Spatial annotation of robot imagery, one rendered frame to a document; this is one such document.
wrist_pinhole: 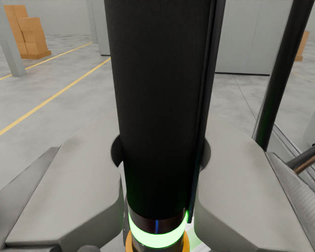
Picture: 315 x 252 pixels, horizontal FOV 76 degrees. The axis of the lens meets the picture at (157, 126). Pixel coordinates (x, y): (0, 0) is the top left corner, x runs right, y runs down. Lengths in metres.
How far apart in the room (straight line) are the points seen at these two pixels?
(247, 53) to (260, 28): 0.60
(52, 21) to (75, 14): 1.56
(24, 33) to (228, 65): 6.57
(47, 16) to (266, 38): 12.18
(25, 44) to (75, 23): 5.90
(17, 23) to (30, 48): 0.76
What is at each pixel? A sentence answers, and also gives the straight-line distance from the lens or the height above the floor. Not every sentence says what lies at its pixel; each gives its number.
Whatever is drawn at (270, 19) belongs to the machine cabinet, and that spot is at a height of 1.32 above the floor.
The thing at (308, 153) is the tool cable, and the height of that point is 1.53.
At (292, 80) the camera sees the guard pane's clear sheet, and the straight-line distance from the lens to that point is 1.40.
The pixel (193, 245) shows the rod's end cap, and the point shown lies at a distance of 0.19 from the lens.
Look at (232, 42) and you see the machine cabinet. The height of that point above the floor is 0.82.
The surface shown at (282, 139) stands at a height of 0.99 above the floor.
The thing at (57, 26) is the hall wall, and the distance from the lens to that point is 14.65.
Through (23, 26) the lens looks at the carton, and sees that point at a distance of 8.45.
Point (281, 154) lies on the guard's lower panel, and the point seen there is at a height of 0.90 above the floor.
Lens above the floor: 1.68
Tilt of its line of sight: 32 degrees down
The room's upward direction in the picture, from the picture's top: straight up
